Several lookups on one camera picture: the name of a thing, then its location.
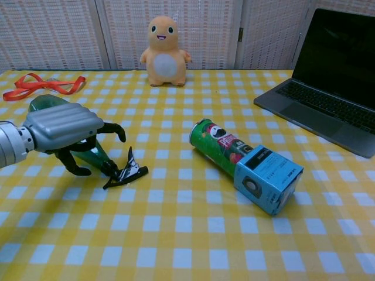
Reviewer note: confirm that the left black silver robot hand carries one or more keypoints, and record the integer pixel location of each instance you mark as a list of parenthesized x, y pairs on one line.
[(61, 126)]

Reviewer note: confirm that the blue cardboard box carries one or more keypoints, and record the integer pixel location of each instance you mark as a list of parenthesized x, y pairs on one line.
[(269, 175)]

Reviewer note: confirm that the orange plush toy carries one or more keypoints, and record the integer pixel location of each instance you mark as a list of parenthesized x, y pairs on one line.
[(164, 55)]

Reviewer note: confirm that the green spray bottle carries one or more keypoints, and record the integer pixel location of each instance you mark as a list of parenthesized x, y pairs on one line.
[(99, 155)]

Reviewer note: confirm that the green Pringles can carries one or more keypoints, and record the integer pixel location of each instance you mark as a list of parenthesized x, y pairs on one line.
[(216, 143)]

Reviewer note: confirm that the woven folding screen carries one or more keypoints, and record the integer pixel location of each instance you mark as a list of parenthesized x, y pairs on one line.
[(205, 29)]

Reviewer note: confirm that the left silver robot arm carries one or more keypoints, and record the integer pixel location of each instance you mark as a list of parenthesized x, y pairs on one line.
[(11, 145)]

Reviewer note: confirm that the yellow checkered tablecloth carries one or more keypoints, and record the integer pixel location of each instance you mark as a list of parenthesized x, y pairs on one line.
[(187, 234)]

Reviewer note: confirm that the grey open laptop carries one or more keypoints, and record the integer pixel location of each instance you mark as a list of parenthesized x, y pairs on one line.
[(328, 102)]

